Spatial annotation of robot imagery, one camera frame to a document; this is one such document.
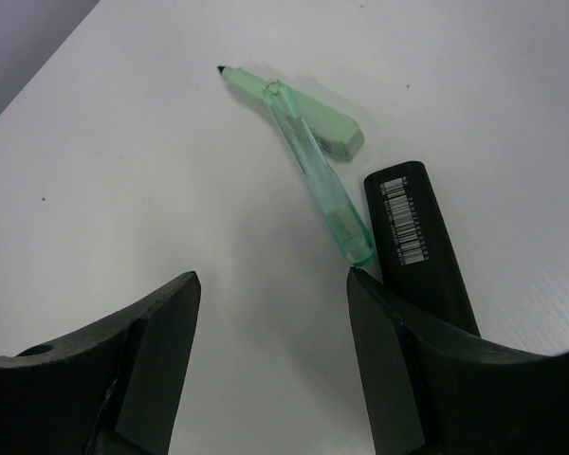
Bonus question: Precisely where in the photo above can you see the pink highlighter black body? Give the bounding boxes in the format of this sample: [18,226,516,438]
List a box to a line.
[364,161,480,336]

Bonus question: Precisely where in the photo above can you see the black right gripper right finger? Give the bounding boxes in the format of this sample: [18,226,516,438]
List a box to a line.
[346,268,569,454]

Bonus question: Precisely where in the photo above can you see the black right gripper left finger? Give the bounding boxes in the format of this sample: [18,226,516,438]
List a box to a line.
[0,272,201,454]

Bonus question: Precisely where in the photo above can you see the green folding marker pen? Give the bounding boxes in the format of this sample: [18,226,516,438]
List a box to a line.
[217,65,374,266]

